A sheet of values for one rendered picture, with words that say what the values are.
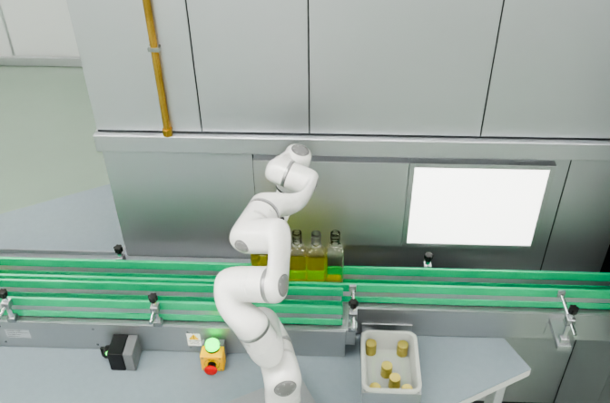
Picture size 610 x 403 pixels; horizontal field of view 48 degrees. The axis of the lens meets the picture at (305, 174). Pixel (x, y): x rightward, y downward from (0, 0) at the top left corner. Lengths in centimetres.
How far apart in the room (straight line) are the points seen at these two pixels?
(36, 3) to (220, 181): 355
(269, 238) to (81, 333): 93
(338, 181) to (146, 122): 60
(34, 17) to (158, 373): 377
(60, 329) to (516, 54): 160
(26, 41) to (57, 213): 293
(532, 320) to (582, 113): 68
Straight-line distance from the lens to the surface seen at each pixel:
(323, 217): 218
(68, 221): 287
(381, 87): 194
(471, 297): 223
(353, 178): 208
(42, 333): 237
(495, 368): 229
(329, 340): 218
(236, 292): 161
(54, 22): 553
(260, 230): 158
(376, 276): 224
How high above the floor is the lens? 253
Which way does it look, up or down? 38 degrees down
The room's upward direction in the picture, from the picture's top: 1 degrees counter-clockwise
